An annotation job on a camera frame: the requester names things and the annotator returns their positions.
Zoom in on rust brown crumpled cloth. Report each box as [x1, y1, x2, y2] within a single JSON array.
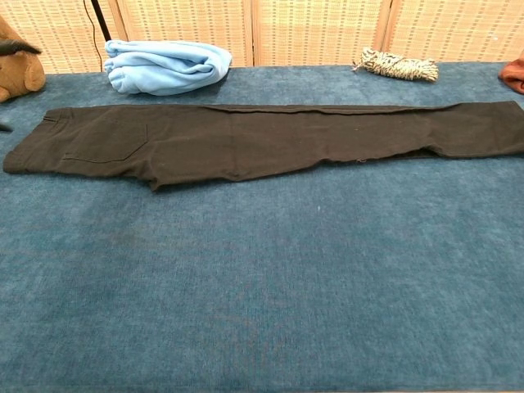
[[498, 57, 524, 95]]

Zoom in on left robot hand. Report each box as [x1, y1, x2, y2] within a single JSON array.
[[0, 38, 43, 133]]

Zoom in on thin black hanging cable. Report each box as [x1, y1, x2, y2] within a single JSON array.
[[84, 0, 104, 73]]

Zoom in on light blue folded towel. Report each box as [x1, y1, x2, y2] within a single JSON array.
[[103, 39, 233, 97]]

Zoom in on black trousers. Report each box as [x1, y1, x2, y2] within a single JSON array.
[[2, 100, 524, 192]]

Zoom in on bamboo folding screen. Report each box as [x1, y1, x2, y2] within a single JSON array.
[[0, 0, 524, 75]]

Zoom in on blue carpet table mat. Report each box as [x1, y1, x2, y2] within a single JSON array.
[[0, 61, 524, 393]]

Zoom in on white and black rope bundle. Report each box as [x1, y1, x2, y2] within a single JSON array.
[[350, 47, 440, 84]]

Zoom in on brown capybara plush toy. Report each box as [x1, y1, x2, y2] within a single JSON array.
[[0, 16, 46, 103]]

